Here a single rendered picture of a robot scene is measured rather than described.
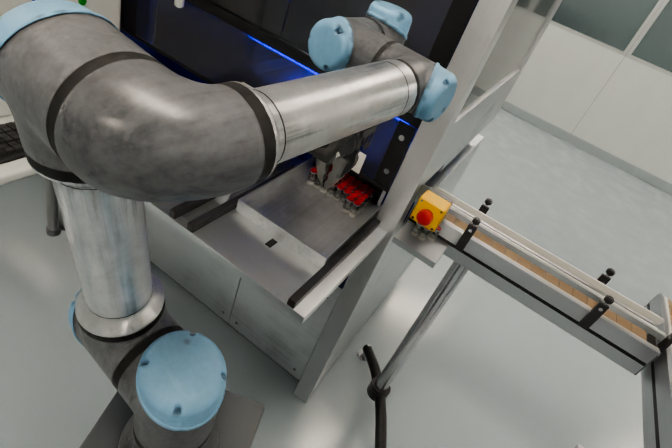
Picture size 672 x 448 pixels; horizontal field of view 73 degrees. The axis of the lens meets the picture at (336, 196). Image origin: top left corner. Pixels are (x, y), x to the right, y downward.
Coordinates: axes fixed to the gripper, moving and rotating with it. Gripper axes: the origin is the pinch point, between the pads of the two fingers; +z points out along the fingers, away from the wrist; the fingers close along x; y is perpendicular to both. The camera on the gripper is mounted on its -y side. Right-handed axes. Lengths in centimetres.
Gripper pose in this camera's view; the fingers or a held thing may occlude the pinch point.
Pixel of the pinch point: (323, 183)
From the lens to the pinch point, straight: 90.9
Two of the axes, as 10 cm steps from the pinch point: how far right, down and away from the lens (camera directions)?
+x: -8.1, -5.2, 2.8
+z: -3.0, 7.7, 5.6
